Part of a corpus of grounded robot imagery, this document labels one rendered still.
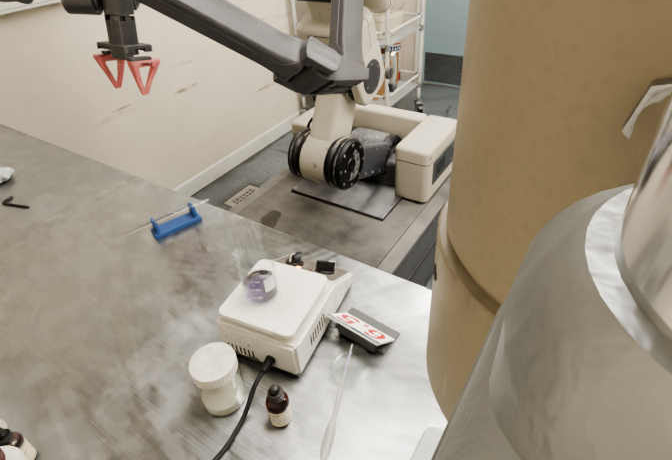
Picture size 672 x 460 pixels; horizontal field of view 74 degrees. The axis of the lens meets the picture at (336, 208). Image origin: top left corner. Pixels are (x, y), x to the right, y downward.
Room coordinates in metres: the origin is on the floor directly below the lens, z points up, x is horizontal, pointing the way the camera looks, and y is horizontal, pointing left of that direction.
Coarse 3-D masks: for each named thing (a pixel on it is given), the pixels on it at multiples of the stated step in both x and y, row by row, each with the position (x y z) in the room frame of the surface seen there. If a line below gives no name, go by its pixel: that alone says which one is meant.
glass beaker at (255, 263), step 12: (240, 252) 0.47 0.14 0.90; (252, 252) 0.48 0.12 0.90; (264, 252) 0.47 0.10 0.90; (240, 264) 0.43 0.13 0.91; (252, 264) 0.47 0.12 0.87; (264, 264) 0.43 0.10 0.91; (240, 276) 0.44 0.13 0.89; (252, 276) 0.43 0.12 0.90; (264, 276) 0.43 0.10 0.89; (276, 276) 0.45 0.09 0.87; (252, 288) 0.43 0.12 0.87; (264, 288) 0.43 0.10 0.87; (276, 288) 0.44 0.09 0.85; (252, 300) 0.43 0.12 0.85; (264, 300) 0.43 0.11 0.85
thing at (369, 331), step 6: (342, 318) 0.45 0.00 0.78; (348, 318) 0.45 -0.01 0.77; (354, 318) 0.46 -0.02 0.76; (348, 324) 0.43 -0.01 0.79; (354, 324) 0.43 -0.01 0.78; (360, 324) 0.44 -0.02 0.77; (360, 330) 0.42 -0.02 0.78; (366, 330) 0.42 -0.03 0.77; (372, 330) 0.43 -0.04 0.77; (372, 336) 0.41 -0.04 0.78; (378, 336) 0.41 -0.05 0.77; (384, 336) 0.42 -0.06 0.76
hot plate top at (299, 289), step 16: (288, 272) 0.49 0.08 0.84; (304, 272) 0.49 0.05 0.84; (240, 288) 0.47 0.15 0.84; (288, 288) 0.46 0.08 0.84; (304, 288) 0.46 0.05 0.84; (320, 288) 0.45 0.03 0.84; (224, 304) 0.44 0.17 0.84; (240, 304) 0.43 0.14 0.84; (272, 304) 0.43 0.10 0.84; (288, 304) 0.43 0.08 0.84; (304, 304) 0.43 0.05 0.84; (240, 320) 0.41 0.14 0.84; (256, 320) 0.40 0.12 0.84; (272, 320) 0.40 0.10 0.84; (288, 320) 0.40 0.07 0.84; (304, 320) 0.40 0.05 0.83; (288, 336) 0.37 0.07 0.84
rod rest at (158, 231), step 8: (192, 208) 0.76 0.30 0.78; (184, 216) 0.77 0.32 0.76; (192, 216) 0.77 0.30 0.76; (200, 216) 0.76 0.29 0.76; (152, 224) 0.73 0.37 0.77; (160, 224) 0.75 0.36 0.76; (168, 224) 0.74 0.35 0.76; (176, 224) 0.74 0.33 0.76; (184, 224) 0.74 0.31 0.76; (152, 232) 0.72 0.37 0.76; (160, 232) 0.72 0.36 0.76; (168, 232) 0.72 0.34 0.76
